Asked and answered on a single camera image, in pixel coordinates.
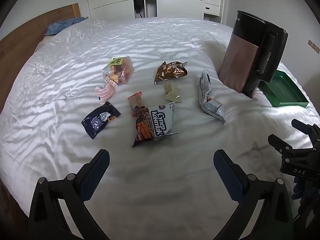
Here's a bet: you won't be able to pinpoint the white and brown cookie pack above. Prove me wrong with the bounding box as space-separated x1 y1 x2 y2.
131 102 179 148

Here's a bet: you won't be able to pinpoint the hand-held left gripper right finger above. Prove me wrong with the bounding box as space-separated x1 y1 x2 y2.
213 149 294 240

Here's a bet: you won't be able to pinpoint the small brown snack bar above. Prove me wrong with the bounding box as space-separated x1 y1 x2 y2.
128 91 145 117

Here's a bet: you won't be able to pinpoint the clear bag of orange snacks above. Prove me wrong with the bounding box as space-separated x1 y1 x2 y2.
102 56 134 85

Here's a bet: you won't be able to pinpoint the brown snack packet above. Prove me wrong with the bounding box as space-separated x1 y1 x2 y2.
154 60 188 85

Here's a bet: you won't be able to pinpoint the blue towel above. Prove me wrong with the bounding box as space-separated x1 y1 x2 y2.
44 17 89 36

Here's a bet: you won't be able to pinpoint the small green gold packet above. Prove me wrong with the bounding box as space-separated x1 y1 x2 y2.
164 83 183 103

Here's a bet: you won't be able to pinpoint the wooden headboard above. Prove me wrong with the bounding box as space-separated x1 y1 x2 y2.
0 3 81 100

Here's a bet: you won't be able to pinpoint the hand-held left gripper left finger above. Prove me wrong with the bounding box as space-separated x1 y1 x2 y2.
28 149 110 240

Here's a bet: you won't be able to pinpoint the green tray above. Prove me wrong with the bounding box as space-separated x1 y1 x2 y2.
257 70 310 108

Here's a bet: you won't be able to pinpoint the pink striped snack packet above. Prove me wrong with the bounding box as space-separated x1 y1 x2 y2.
94 78 118 105

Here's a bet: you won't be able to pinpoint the white grey snack packet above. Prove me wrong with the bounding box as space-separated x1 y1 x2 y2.
199 70 226 125

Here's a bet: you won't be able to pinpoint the wall switch panel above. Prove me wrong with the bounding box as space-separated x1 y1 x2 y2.
308 39 320 54

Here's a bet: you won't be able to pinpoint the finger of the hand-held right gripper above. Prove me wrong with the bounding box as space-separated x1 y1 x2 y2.
291 119 320 153
267 134 313 159

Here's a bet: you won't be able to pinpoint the dark navy snack packet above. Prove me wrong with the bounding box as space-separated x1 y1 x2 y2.
81 102 121 140

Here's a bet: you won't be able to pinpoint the white wardrobe drawers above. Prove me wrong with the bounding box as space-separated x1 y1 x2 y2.
204 0 222 15

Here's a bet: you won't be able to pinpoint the person's right hand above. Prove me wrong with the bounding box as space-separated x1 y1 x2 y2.
292 177 313 201

